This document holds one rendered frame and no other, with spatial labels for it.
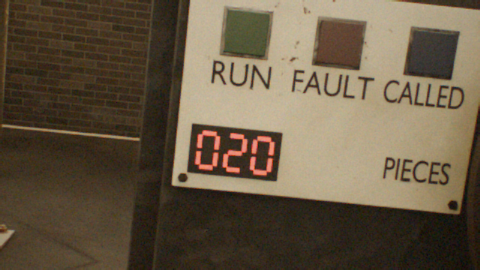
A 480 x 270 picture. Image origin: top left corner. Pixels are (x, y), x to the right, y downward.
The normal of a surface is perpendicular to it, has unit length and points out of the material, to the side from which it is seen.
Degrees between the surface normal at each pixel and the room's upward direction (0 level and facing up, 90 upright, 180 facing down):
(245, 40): 90
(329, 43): 90
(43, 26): 90
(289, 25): 90
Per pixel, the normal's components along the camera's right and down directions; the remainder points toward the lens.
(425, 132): 0.06, 0.17
